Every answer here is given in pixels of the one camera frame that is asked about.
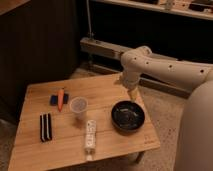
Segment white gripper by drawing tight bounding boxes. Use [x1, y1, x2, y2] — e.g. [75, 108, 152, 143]
[120, 70, 140, 102]

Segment dark ceramic bowl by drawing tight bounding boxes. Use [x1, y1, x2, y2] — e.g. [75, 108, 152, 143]
[111, 101, 145, 134]

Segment clear plastic cup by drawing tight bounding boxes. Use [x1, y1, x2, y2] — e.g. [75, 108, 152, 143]
[69, 97, 88, 120]

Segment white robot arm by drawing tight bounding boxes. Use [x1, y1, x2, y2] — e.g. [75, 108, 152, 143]
[120, 46, 213, 171]

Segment long grey metal case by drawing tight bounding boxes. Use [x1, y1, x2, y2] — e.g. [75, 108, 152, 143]
[79, 36, 213, 85]

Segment orange carrot toy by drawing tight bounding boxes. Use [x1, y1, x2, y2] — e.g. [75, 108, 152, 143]
[58, 88, 65, 112]

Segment blue rectangular block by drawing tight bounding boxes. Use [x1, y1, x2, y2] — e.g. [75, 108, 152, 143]
[50, 93, 69, 106]

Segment vertical metal pole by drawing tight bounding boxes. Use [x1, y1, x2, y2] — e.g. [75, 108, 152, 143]
[86, 0, 94, 41]

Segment black striped eraser block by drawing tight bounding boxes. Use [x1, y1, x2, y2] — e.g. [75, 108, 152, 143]
[40, 114, 52, 142]

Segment wooden table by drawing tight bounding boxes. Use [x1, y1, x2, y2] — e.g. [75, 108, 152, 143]
[8, 74, 160, 171]

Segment wooden shelf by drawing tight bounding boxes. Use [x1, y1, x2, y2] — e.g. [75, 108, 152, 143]
[93, 0, 213, 21]

